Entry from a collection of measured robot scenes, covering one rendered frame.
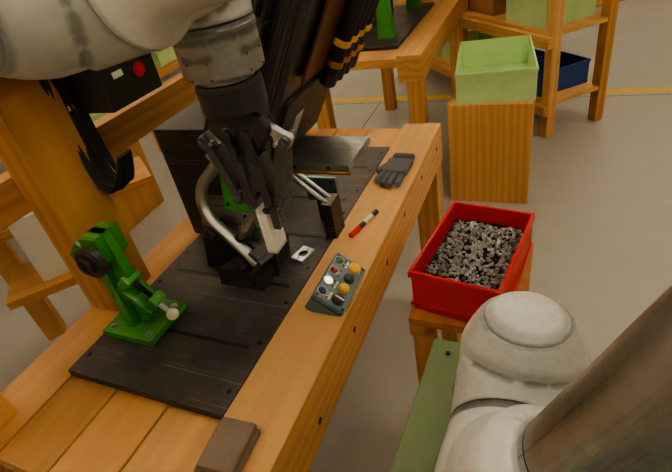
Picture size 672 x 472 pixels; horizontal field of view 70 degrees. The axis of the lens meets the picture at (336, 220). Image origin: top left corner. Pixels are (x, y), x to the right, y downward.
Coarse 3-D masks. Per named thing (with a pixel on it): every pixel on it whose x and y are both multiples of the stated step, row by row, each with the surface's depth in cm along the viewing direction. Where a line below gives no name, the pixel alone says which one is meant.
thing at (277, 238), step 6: (264, 216) 61; (264, 222) 61; (270, 222) 61; (270, 228) 62; (282, 228) 64; (270, 234) 62; (276, 234) 63; (282, 234) 65; (270, 240) 63; (276, 240) 63; (282, 240) 65; (276, 246) 63; (282, 246) 65; (276, 252) 64
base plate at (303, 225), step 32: (352, 192) 148; (288, 224) 139; (320, 224) 136; (192, 256) 134; (288, 256) 127; (320, 256) 124; (160, 288) 124; (192, 288) 122; (224, 288) 120; (288, 288) 116; (192, 320) 112; (224, 320) 110; (256, 320) 109; (96, 352) 109; (128, 352) 107; (160, 352) 105; (192, 352) 104; (224, 352) 102; (256, 352) 101; (128, 384) 99; (160, 384) 98; (192, 384) 96; (224, 384) 95
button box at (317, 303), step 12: (336, 264) 112; (348, 264) 114; (324, 276) 108; (336, 276) 110; (360, 276) 113; (336, 288) 108; (312, 300) 105; (324, 300) 104; (348, 300) 107; (324, 312) 106; (336, 312) 105
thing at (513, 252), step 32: (448, 224) 128; (480, 224) 127; (512, 224) 125; (448, 256) 120; (480, 256) 116; (512, 256) 115; (416, 288) 113; (448, 288) 107; (480, 288) 102; (512, 288) 113
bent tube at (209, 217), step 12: (204, 180) 113; (204, 192) 115; (204, 204) 116; (204, 216) 117; (216, 216) 118; (216, 228) 117; (228, 228) 117; (228, 240) 116; (240, 252) 116; (252, 264) 116
